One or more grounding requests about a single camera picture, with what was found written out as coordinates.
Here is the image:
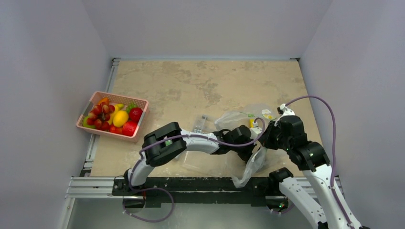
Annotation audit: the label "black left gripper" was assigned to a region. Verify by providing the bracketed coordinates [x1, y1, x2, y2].
[230, 138, 264, 168]

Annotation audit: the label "translucent printed plastic bag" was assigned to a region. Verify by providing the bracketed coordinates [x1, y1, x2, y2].
[214, 103, 287, 188]

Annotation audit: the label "red fake round fruit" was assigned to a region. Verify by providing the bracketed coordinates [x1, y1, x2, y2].
[128, 107, 143, 123]

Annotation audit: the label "red fake fruits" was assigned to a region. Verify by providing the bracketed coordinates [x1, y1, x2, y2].
[87, 104, 110, 131]

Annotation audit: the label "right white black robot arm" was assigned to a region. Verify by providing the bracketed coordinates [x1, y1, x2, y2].
[259, 115, 365, 229]

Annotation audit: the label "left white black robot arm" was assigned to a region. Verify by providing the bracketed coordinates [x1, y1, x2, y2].
[124, 122, 264, 195]

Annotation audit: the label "red fake apple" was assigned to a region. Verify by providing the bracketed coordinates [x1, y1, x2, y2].
[122, 121, 138, 136]

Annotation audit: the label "green fake grapes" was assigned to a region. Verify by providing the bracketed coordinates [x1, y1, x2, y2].
[126, 103, 137, 113]

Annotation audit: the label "yellow fake lemon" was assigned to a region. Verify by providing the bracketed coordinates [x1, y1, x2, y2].
[113, 110, 129, 127]

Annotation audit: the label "red fake strawberries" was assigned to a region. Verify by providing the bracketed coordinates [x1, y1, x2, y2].
[109, 125, 123, 135]

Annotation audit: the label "yellow fake banana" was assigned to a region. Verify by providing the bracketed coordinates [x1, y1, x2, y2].
[107, 104, 125, 125]

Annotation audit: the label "red orange fake mango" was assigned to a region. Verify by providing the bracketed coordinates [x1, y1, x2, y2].
[97, 97, 110, 106]

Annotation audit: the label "green fake apple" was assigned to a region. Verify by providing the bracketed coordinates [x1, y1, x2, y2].
[83, 116, 96, 129]

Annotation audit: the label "clear plastic screw organizer box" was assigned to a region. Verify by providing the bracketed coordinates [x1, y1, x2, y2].
[180, 114, 226, 177]

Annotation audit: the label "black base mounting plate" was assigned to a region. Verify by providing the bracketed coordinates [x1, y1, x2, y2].
[112, 177, 292, 210]

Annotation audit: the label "pink plastic basket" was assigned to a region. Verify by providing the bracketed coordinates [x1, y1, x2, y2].
[76, 91, 149, 143]

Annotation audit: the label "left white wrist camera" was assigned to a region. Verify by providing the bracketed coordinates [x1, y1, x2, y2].
[250, 126, 263, 139]

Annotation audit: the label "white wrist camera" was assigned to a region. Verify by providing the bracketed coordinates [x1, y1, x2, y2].
[250, 126, 263, 139]
[276, 104, 295, 122]

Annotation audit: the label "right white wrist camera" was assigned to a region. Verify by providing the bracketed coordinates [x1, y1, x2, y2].
[276, 104, 295, 122]

